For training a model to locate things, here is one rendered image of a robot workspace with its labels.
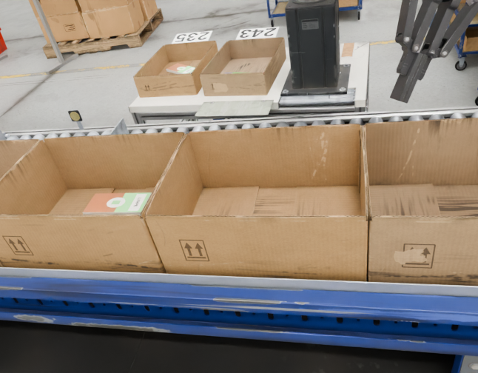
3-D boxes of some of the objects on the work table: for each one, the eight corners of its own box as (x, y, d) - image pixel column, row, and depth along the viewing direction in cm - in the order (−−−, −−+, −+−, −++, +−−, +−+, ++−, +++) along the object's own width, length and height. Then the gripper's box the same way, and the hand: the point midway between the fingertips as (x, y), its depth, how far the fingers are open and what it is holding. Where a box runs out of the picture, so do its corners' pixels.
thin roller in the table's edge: (353, 101, 163) (353, 96, 162) (281, 103, 172) (280, 98, 171) (354, 98, 165) (354, 93, 164) (282, 101, 173) (281, 96, 172)
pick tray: (287, 58, 203) (285, 36, 197) (267, 95, 175) (264, 72, 169) (230, 60, 212) (226, 40, 206) (203, 96, 184) (198, 74, 178)
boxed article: (177, 66, 216) (177, 63, 215) (198, 71, 206) (197, 68, 205) (166, 72, 212) (166, 69, 211) (186, 78, 202) (186, 74, 201)
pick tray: (220, 59, 215) (216, 40, 209) (197, 95, 186) (192, 73, 180) (169, 63, 223) (163, 44, 217) (138, 98, 194) (132, 77, 188)
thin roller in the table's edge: (353, 103, 162) (353, 99, 160) (280, 106, 170) (279, 101, 169) (353, 101, 163) (353, 97, 162) (280, 103, 171) (280, 99, 170)
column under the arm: (291, 69, 192) (283, -9, 172) (351, 66, 184) (350, -16, 164) (280, 96, 172) (270, 12, 152) (347, 94, 165) (345, 4, 145)
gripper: (493, -50, 62) (422, 109, 68) (415, -85, 59) (349, 84, 66) (533, -61, 55) (450, 118, 61) (447, -102, 52) (369, 90, 59)
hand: (408, 77), depth 63 cm, fingers closed
